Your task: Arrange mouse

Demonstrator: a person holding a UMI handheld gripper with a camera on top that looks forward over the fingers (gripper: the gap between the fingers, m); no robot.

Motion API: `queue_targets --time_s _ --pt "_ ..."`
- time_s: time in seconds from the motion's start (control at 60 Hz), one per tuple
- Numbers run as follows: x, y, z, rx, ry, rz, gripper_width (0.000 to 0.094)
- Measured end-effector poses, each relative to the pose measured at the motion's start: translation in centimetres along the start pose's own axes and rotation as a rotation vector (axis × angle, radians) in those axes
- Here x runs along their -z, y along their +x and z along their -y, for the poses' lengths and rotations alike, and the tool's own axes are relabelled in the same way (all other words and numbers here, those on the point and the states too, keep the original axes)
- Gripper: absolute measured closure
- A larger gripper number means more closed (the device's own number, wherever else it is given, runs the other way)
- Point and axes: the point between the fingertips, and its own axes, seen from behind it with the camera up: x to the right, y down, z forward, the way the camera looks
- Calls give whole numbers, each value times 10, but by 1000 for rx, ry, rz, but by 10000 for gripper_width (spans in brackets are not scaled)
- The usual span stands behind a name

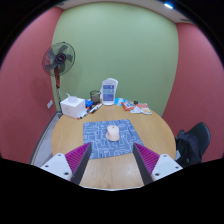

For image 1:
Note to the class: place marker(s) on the ceiling light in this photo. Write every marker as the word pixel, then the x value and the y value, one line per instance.
pixel 168 5

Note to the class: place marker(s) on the white tissue box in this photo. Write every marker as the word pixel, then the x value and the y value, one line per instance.
pixel 72 106

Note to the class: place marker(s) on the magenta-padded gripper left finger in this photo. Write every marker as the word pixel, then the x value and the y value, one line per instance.
pixel 56 165

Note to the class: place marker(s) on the orange snack packet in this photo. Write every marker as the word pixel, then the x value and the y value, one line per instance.
pixel 127 106

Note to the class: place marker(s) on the dark translucent cup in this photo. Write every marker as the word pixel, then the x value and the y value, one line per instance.
pixel 95 97

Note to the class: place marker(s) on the cream white computer mouse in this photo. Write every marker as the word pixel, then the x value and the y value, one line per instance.
pixel 112 133

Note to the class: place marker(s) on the blue patterned mouse pad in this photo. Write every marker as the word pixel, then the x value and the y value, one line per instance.
pixel 96 136

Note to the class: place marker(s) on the standing fan with red pole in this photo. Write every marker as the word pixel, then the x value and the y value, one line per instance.
pixel 59 58

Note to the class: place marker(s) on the white and red snack packet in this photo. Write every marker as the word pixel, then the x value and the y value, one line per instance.
pixel 142 109

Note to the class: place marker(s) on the white whiteboard marker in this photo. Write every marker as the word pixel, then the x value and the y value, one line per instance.
pixel 93 108
pixel 97 107
pixel 82 115

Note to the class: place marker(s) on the light blue packet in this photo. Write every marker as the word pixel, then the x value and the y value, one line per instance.
pixel 118 101

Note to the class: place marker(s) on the small black object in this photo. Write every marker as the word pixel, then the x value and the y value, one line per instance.
pixel 135 102

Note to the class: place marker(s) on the small blue box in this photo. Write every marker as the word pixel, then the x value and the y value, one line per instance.
pixel 89 103

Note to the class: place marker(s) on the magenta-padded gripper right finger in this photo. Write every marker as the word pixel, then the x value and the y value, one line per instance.
pixel 165 165

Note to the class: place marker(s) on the dark chair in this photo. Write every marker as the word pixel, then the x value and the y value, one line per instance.
pixel 203 131

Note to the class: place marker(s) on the white wall outlet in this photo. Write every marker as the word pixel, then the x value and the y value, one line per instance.
pixel 50 104

